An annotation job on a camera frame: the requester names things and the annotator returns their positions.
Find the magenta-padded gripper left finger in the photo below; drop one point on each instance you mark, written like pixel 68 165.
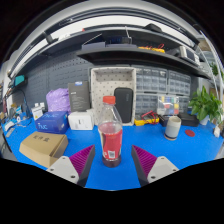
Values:
pixel 66 166

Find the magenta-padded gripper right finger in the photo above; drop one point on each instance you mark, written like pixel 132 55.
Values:
pixel 160 166

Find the red-capped clear drink bottle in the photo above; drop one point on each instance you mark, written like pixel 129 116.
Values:
pixel 110 140

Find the brown cardboard box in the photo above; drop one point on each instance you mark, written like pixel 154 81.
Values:
pixel 41 146

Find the grey and white mug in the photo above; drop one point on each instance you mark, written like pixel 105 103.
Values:
pixel 172 128

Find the small dark printed box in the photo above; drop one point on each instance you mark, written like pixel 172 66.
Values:
pixel 163 120

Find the blue carton box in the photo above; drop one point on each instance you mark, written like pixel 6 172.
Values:
pixel 51 122

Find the yellow multimeter with leads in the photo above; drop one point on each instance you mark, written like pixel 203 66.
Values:
pixel 146 120

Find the white carton box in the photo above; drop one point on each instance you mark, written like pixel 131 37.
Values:
pixel 80 120

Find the clear compartment box, coloured parts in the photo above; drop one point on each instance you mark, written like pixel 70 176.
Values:
pixel 168 105

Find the small white adapter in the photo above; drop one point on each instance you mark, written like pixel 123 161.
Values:
pixel 217 132

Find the purple plastic bag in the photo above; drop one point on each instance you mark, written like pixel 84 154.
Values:
pixel 58 100

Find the dark grey carton box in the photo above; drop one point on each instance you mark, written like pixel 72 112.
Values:
pixel 79 96

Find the black hard case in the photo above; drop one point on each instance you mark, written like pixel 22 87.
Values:
pixel 124 105

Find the green potted plant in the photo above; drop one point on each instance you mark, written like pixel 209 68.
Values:
pixel 205 105

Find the white perforated tray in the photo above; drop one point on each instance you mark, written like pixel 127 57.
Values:
pixel 103 83

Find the small green plant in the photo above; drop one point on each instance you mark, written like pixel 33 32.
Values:
pixel 215 70

